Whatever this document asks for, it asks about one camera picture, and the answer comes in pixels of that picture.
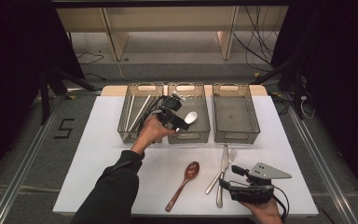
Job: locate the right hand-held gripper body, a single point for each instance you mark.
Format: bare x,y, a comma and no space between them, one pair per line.
254,193

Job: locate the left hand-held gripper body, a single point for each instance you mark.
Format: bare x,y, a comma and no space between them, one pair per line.
169,109

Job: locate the white ceramic spoon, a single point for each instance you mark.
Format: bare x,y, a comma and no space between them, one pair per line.
191,117

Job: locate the smoky clear plastic bin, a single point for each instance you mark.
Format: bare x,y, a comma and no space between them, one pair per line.
124,133
236,121
199,130

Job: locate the metal fork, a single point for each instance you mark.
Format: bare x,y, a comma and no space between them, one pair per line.
231,154

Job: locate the metal knife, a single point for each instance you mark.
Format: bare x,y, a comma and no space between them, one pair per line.
224,158

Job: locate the white chopstick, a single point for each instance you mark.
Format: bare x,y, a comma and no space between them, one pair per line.
130,112
140,112

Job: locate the brown wooden spoon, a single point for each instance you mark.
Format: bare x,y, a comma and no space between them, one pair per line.
192,169

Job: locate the person's right hand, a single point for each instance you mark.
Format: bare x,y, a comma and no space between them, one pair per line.
266,213

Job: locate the person's left hand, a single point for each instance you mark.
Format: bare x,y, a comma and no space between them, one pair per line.
152,130

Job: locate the light wooden desk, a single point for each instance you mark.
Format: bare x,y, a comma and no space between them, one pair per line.
167,18

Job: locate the white table sheet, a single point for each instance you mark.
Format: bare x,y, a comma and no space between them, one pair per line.
90,155

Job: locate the black metal stand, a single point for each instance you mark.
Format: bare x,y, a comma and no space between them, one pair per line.
296,87

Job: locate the black tripod stand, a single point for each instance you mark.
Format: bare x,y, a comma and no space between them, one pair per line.
45,93

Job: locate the black curtain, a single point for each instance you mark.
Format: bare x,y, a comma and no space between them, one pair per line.
341,77
12,77

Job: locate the aluminium floor rail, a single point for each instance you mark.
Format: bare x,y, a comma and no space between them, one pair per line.
21,174
323,168

